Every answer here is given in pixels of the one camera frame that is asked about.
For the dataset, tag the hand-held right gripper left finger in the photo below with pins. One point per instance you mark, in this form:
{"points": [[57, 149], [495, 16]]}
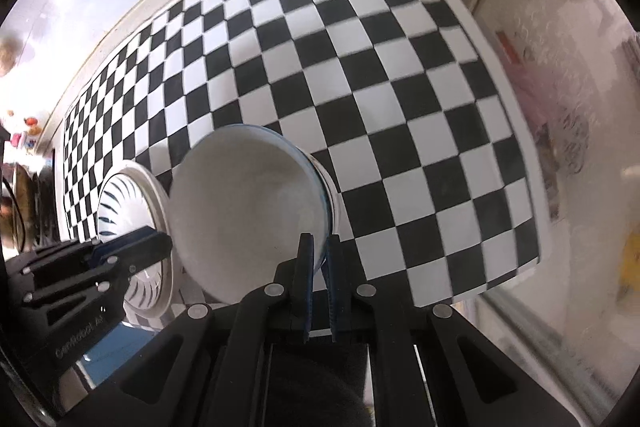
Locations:
{"points": [[306, 292]]}

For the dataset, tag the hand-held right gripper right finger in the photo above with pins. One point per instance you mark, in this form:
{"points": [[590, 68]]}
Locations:
{"points": [[333, 297]]}

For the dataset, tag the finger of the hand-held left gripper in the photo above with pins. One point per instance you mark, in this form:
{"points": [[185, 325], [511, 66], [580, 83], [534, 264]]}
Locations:
{"points": [[125, 241], [145, 254]]}

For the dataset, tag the white plate with blue petals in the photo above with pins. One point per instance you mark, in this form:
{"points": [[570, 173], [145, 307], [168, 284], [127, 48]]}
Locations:
{"points": [[120, 207]]}

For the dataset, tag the white plate with grey swirl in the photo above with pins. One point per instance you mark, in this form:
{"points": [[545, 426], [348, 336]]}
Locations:
{"points": [[162, 207]]}

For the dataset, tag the white bowl with thin rim line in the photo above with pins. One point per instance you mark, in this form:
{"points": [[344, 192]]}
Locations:
{"points": [[332, 202]]}

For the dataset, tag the white bowl with floral rim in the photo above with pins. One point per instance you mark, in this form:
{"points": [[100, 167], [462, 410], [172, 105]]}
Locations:
{"points": [[240, 217]]}

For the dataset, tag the dark metal pot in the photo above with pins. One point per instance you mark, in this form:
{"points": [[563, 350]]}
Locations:
{"points": [[30, 207]]}

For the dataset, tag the colourful small ornaments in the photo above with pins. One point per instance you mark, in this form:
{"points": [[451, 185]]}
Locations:
{"points": [[27, 132]]}

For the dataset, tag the black white checkered tablecloth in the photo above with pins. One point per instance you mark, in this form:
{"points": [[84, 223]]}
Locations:
{"points": [[350, 82]]}

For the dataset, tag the round beige object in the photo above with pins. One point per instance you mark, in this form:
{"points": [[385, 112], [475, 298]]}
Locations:
{"points": [[9, 54]]}

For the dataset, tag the patterned frosted window pane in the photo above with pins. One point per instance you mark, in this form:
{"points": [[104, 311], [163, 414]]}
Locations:
{"points": [[575, 142]]}

